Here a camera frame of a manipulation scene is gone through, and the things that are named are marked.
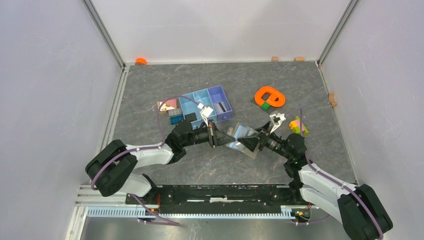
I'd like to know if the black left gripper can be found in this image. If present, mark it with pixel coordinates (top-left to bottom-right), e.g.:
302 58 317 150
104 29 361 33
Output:
182 119 236 148

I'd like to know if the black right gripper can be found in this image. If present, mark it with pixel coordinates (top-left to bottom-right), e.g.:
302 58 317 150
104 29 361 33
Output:
236 121 292 160

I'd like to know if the black card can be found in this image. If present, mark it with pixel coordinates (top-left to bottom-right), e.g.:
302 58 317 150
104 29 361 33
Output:
184 112 198 122

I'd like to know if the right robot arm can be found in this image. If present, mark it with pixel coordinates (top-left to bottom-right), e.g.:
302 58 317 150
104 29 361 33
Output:
236 123 394 240

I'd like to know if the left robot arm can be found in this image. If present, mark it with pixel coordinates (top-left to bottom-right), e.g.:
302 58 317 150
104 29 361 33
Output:
85 120 236 204

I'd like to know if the pink card box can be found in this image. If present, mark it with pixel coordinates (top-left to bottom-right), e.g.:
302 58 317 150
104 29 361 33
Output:
157 98 178 114

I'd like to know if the purple plastic drawer box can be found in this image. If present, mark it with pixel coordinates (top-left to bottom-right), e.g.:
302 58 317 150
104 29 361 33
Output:
207 85 233 123

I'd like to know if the green block on black plate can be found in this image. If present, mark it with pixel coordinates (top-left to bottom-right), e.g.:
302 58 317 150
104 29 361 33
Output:
251 99 278 115

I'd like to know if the colourful building block stack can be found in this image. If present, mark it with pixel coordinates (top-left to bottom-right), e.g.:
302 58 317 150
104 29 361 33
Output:
288 116 309 135

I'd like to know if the light blue left drawer box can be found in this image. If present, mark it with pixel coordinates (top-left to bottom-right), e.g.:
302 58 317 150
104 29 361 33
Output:
179 97 202 129

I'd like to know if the light blue drawer box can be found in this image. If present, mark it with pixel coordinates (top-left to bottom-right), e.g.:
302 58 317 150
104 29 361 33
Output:
193 88 218 123
179 97 202 129

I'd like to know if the light blue middle drawer box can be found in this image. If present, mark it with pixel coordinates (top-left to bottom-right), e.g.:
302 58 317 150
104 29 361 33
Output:
193 88 218 123

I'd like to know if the blue building block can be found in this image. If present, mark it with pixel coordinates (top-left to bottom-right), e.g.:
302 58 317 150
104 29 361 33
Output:
170 115 184 125

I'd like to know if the clear plastic block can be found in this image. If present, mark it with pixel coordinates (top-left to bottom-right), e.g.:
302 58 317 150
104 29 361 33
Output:
168 108 183 117

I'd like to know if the wooden arch piece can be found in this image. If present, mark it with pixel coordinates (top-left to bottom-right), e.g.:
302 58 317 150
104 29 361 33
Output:
328 92 338 108

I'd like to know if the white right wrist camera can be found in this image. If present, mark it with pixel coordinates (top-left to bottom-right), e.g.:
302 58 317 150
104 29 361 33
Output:
269 111 286 134

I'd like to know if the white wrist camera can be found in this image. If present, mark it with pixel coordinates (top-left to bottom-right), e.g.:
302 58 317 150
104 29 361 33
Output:
197 103 214 126
269 111 286 134

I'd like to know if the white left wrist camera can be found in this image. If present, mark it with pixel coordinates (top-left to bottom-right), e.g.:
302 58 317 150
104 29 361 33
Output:
197 103 214 126

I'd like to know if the orange plastic ring toy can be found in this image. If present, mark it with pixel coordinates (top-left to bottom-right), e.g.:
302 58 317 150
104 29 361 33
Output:
253 86 286 108

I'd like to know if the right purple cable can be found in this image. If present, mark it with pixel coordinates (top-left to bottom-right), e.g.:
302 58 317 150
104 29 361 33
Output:
284 108 384 240

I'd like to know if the purple cable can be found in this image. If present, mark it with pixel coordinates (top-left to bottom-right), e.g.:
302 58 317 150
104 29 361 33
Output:
91 96 205 228
284 108 384 240

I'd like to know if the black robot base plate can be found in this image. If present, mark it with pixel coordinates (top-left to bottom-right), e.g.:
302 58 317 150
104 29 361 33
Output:
120 174 313 215

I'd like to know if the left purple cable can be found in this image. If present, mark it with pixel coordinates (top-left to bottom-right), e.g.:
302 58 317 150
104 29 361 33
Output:
91 96 205 228

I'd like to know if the orange cap at wall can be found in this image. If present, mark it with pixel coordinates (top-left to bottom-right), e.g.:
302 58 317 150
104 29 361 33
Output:
134 57 147 66

